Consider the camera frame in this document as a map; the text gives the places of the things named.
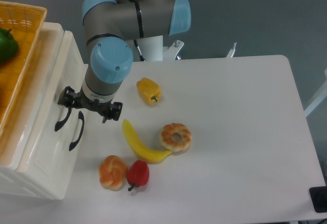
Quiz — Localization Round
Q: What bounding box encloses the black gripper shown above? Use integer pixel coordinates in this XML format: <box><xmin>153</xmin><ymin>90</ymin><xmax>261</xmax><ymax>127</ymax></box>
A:
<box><xmin>57</xmin><ymin>86</ymin><xmax>123</xmax><ymax>123</ymax></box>

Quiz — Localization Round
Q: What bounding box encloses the black top drawer handle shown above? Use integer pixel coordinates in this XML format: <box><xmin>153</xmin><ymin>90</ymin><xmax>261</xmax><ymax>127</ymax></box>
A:
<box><xmin>54</xmin><ymin>108</ymin><xmax>72</xmax><ymax>132</ymax></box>

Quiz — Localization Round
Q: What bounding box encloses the black drawer handle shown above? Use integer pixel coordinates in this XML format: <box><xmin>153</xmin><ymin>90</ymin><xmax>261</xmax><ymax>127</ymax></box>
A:
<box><xmin>54</xmin><ymin>108</ymin><xmax>72</xmax><ymax>132</ymax></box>
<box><xmin>68</xmin><ymin>111</ymin><xmax>85</xmax><ymax>152</ymax></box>

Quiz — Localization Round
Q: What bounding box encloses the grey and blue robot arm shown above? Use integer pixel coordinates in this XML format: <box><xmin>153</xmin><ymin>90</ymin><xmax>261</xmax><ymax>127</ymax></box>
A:
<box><xmin>58</xmin><ymin>0</ymin><xmax>191</xmax><ymax>120</ymax></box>

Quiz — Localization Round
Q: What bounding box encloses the white plastic drawer cabinet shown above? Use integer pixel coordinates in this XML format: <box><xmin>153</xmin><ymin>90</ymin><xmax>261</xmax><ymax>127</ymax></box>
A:
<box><xmin>1</xmin><ymin>22</ymin><xmax>88</xmax><ymax>200</ymax></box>

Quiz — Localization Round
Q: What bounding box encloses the yellow toy bell pepper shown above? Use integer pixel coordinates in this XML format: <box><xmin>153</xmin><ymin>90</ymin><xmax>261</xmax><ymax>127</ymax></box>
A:
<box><xmin>136</xmin><ymin>78</ymin><xmax>162</xmax><ymax>105</ymax></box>

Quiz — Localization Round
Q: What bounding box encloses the toy knotted bread roll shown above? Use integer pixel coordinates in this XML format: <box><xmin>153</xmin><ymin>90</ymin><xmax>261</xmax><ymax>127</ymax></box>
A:
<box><xmin>98</xmin><ymin>155</ymin><xmax>128</xmax><ymax>191</ymax></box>

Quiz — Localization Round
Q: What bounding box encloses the yellow toy banana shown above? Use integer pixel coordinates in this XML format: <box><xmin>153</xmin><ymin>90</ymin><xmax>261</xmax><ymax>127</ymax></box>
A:
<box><xmin>122</xmin><ymin>119</ymin><xmax>172</xmax><ymax>164</ymax></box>

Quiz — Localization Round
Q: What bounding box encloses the red toy bell pepper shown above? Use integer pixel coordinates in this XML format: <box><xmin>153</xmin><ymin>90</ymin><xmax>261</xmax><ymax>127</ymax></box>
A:
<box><xmin>127</xmin><ymin>160</ymin><xmax>150</xmax><ymax>191</ymax></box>

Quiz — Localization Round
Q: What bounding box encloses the toy bagel bread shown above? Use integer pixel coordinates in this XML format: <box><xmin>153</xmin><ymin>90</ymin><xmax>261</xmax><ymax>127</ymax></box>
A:
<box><xmin>159</xmin><ymin>123</ymin><xmax>192</xmax><ymax>152</ymax></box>

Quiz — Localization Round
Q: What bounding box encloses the green toy bell pepper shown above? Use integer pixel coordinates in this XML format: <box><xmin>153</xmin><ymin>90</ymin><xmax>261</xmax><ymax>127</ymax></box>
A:
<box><xmin>1</xmin><ymin>28</ymin><xmax>19</xmax><ymax>63</ymax></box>

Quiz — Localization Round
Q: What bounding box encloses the orange woven plastic basket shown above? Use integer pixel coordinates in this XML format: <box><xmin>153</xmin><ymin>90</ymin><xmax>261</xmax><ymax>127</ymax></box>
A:
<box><xmin>1</xmin><ymin>1</ymin><xmax>47</xmax><ymax>131</ymax></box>

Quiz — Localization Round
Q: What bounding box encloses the black device at table corner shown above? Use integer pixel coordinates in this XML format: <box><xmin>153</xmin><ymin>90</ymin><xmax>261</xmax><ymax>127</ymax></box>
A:
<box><xmin>309</xmin><ymin>186</ymin><xmax>327</xmax><ymax>213</ymax></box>

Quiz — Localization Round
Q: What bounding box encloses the black lower drawer handle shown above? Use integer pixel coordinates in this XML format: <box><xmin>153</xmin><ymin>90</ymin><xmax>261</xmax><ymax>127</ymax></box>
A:
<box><xmin>68</xmin><ymin>111</ymin><xmax>85</xmax><ymax>152</ymax></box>

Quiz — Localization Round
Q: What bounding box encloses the white frame at right edge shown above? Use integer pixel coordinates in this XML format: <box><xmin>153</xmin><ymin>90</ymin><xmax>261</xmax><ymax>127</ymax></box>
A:
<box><xmin>304</xmin><ymin>69</ymin><xmax>326</xmax><ymax>117</ymax></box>

